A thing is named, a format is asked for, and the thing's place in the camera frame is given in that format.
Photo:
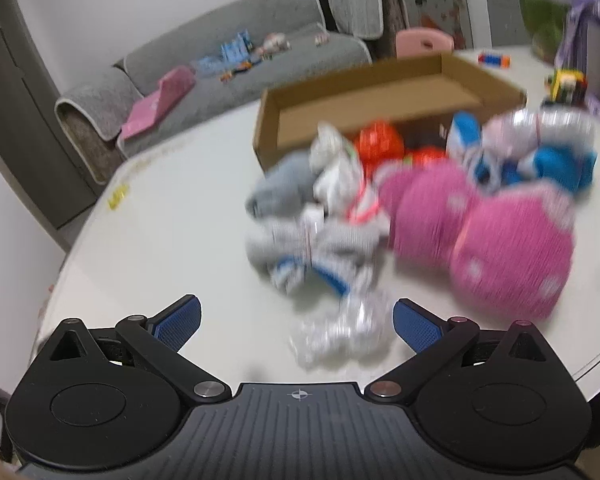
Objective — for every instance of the purple box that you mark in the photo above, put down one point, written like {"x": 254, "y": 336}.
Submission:
{"x": 595, "y": 45}

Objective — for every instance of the white desktop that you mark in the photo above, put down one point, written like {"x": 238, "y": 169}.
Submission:
{"x": 180, "y": 240}

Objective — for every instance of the grey covered sofa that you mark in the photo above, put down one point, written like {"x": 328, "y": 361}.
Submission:
{"x": 205, "y": 105}

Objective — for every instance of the white blue sock bundle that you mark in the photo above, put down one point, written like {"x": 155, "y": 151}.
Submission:
{"x": 465, "y": 135}

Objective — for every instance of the orange bag bundle green band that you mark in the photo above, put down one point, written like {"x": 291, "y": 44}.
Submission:
{"x": 427, "y": 156}

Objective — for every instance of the grey door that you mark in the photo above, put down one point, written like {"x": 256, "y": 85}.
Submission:
{"x": 20, "y": 110}

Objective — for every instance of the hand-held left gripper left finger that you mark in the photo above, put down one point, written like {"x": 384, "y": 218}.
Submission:
{"x": 177, "y": 322}

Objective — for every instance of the toys on sofa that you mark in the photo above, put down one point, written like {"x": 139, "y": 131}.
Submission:
{"x": 232, "y": 50}

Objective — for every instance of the orange blue toy dart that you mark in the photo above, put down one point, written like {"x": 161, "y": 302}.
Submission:
{"x": 494, "y": 58}

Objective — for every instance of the pink chair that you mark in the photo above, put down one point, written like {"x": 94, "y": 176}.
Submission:
{"x": 422, "y": 42}

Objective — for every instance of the light pink sock bundle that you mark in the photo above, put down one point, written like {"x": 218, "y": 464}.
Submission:
{"x": 535, "y": 130}

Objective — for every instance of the pink plush toy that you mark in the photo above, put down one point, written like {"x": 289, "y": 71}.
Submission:
{"x": 275, "y": 44}

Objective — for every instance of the small yellow item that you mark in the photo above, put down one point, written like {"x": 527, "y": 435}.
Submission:
{"x": 118, "y": 196}

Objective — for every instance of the green glass jar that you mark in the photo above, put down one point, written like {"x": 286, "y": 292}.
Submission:
{"x": 545, "y": 15}

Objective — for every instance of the white sock bundle pink band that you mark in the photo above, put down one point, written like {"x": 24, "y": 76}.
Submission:
{"x": 337, "y": 170}

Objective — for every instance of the small toy cars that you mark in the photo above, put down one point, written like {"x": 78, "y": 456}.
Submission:
{"x": 237, "y": 72}

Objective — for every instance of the grey sock bundle blue stripe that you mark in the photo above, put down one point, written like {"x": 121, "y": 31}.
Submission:
{"x": 325, "y": 250}

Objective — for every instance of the grey cabinet shelf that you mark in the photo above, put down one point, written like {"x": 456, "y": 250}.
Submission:
{"x": 505, "y": 5}

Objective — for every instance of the small pink toy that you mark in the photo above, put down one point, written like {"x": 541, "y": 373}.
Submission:
{"x": 321, "y": 39}

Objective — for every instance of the colourful toy block model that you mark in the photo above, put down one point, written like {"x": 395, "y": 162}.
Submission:
{"x": 567, "y": 85}

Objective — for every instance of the cardboard box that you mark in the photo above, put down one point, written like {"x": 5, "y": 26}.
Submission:
{"x": 360, "y": 95}

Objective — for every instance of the orange plastic bag bundle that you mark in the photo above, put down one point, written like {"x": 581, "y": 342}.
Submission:
{"x": 380, "y": 142}

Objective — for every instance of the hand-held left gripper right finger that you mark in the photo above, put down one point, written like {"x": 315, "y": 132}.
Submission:
{"x": 416, "y": 327}

